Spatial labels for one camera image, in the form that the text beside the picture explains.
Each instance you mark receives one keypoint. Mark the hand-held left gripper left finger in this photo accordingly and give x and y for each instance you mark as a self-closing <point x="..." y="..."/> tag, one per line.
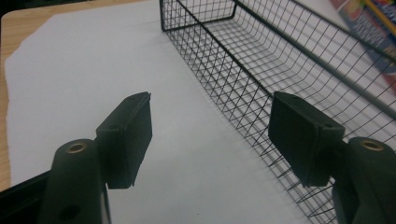
<point x="124" y="143"/>

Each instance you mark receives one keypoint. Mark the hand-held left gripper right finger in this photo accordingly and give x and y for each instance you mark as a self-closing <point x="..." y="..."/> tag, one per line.
<point x="305" y="140"/>

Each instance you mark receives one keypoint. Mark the colourful printed packet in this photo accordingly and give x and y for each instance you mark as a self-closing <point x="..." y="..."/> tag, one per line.
<point x="373" y="28"/>

